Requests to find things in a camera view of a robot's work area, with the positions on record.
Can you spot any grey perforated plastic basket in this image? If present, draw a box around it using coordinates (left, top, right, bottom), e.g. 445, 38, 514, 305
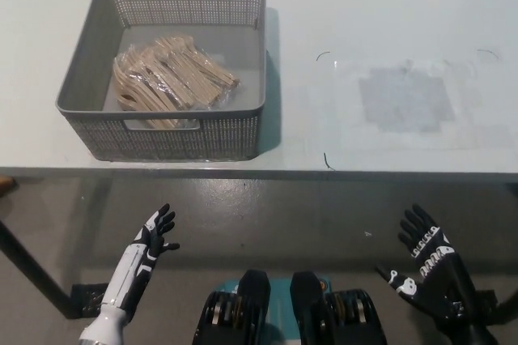
55, 0, 268, 163

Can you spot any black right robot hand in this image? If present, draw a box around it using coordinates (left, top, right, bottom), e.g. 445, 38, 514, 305
375, 203, 483, 324

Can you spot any black and teal robot body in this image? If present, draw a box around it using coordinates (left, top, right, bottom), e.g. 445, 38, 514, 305
193, 268, 389, 345

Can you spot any clear bag of wooden cutlery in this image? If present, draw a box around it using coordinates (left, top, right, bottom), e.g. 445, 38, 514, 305
112, 36, 241, 130

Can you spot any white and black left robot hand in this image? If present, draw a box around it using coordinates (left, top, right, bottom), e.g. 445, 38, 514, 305
99, 203, 181, 318

